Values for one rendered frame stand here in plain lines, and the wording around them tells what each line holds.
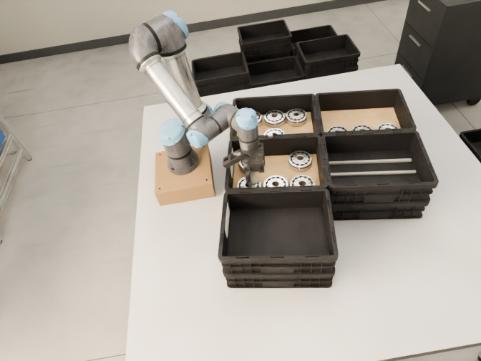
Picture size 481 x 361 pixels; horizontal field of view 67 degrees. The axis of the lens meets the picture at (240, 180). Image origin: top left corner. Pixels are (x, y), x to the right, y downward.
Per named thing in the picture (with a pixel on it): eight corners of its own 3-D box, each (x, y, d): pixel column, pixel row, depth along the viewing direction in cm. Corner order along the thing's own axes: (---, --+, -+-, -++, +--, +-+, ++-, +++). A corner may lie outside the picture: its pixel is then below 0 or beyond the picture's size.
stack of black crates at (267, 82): (254, 122, 289) (250, 85, 263) (248, 99, 309) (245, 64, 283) (303, 113, 289) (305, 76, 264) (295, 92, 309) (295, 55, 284)
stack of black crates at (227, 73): (204, 130, 288) (192, 82, 254) (202, 107, 308) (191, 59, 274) (253, 122, 288) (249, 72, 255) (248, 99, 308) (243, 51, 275)
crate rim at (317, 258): (217, 263, 123) (217, 260, 122) (225, 195, 143) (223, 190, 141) (338, 262, 119) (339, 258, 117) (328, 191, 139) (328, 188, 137)
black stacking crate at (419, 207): (324, 222, 154) (326, 205, 145) (318, 170, 174) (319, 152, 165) (423, 220, 150) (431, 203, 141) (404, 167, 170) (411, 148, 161)
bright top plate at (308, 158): (287, 167, 156) (287, 166, 156) (289, 150, 163) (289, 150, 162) (311, 168, 154) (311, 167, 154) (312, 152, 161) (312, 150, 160)
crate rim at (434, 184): (328, 191, 139) (328, 188, 137) (320, 138, 158) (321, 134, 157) (438, 188, 134) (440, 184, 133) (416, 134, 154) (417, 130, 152)
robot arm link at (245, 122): (245, 102, 132) (261, 112, 128) (248, 126, 140) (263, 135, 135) (229, 113, 129) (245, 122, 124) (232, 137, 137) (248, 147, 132)
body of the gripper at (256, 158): (264, 174, 145) (263, 152, 136) (243, 175, 146) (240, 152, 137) (264, 160, 150) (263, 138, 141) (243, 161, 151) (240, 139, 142)
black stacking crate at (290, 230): (222, 276, 131) (217, 261, 122) (227, 209, 150) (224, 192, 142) (335, 275, 126) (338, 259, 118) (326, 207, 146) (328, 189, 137)
